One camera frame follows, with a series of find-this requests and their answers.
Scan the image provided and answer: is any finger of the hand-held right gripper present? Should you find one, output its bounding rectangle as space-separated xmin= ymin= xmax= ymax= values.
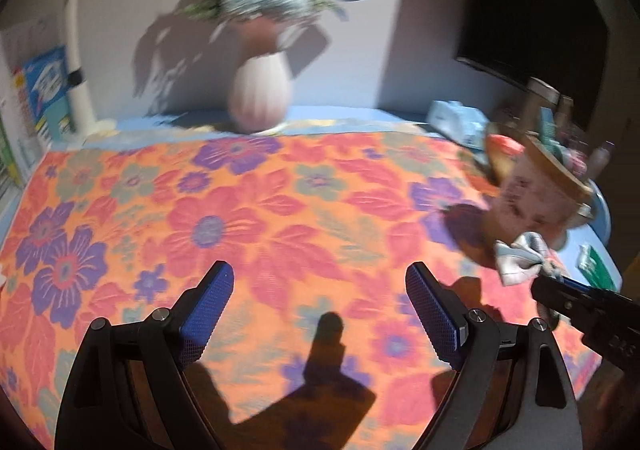
xmin=531 ymin=275 xmax=598 ymax=327
xmin=560 ymin=276 xmax=621 ymax=301

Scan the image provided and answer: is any grey ribbon bow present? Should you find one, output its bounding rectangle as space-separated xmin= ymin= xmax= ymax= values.
xmin=494 ymin=231 xmax=563 ymax=287

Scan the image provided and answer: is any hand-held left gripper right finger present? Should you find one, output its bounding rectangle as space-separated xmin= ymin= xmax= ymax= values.
xmin=405 ymin=262 xmax=583 ymax=450

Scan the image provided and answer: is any green packet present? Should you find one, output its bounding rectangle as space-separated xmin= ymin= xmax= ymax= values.
xmin=577 ymin=245 xmax=621 ymax=291

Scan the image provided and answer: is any black television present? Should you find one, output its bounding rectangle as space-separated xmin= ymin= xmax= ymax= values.
xmin=455 ymin=0 xmax=611 ymax=131

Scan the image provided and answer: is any blue book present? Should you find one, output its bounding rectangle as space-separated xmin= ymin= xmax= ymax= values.
xmin=22 ymin=46 xmax=76 ymax=135

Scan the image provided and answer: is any row of books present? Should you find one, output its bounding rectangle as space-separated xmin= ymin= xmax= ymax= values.
xmin=0 ymin=12 xmax=76 ymax=191

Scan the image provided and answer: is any floral tablecloth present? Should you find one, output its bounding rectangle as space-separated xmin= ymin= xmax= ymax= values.
xmin=0 ymin=130 xmax=606 ymax=450

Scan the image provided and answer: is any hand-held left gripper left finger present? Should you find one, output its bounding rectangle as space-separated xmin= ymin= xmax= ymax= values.
xmin=56 ymin=260 xmax=236 ymax=450

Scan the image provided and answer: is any light blue packet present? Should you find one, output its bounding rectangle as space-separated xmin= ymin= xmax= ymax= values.
xmin=426 ymin=100 xmax=491 ymax=151

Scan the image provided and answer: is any tan bottle white cap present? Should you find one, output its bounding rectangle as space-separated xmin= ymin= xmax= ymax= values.
xmin=525 ymin=77 xmax=561 ymax=131

